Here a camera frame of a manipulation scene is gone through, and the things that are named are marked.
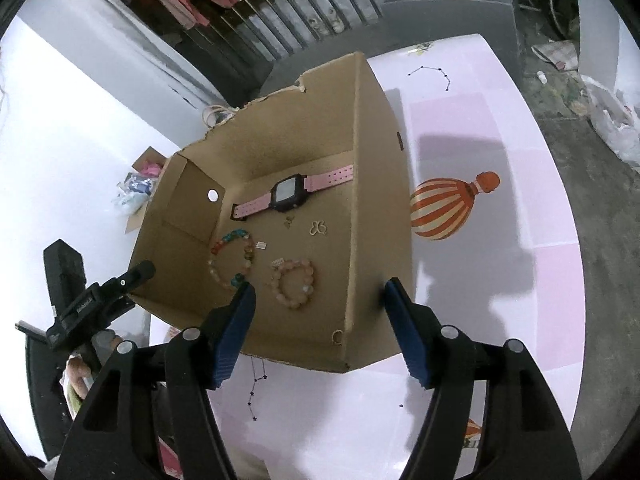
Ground pink strap smartwatch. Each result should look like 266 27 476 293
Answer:
230 165 354 221

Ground large brown cardboard box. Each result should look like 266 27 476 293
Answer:
131 52 412 373

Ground open cardboard box on floor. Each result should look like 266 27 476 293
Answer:
111 146 167 233

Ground multicolour bead bracelet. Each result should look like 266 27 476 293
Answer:
207 227 257 291

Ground orange pink bead bracelet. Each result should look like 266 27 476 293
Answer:
269 257 317 310

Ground pink balloon print tablecloth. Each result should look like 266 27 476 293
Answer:
212 35 585 479

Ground person's right hand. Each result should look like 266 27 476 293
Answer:
65 356 94 401

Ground metal balcony railing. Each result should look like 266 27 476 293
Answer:
188 0 385 70

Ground gold clover earring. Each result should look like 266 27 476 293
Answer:
309 220 328 236

